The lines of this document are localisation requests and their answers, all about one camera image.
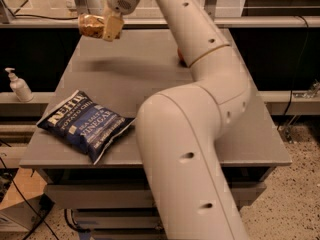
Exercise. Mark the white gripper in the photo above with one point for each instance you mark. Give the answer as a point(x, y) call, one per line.
point(117, 4)

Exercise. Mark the orange soda can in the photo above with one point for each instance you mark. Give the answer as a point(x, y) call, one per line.
point(91, 25)

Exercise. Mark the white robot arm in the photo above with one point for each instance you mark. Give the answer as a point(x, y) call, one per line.
point(176, 128)

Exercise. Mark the red apple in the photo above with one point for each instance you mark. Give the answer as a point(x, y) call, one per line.
point(180, 56)

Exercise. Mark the blue potato chip bag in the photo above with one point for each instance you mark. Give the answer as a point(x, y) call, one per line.
point(86, 125)

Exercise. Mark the white pump lotion bottle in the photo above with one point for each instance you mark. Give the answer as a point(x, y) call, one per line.
point(19, 86)

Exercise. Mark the grey drawer cabinet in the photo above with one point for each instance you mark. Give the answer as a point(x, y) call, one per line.
point(113, 199)

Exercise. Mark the cardboard box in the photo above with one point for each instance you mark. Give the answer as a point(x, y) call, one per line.
point(21, 202)

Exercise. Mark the grey metal shelf rail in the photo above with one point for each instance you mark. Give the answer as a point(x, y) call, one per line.
point(222, 22)

